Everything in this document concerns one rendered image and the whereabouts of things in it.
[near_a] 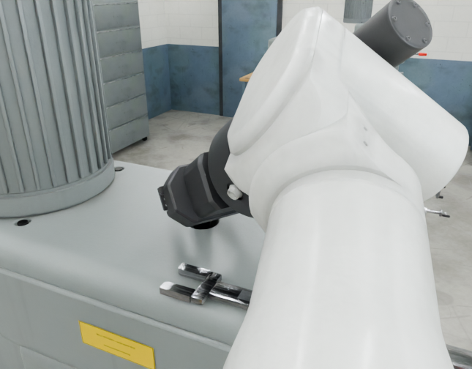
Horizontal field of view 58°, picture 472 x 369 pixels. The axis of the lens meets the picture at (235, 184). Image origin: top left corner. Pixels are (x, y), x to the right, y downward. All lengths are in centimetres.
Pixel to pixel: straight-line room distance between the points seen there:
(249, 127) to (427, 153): 11
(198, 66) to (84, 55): 742
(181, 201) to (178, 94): 788
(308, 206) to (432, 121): 12
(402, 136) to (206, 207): 18
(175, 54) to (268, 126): 797
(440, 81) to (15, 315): 670
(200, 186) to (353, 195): 22
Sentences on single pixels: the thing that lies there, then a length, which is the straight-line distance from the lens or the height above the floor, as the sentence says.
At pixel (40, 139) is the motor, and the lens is 52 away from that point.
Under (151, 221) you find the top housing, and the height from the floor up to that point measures 189.
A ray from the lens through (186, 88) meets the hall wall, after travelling 814.
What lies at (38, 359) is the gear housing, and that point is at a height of 172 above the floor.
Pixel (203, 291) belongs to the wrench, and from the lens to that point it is 37.
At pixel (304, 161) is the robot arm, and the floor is 207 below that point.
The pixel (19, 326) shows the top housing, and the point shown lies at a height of 178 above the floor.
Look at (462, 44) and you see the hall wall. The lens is 692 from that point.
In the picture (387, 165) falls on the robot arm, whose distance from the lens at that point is 18.
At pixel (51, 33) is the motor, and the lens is 51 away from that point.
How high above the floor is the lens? 213
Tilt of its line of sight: 25 degrees down
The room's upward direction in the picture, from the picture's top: straight up
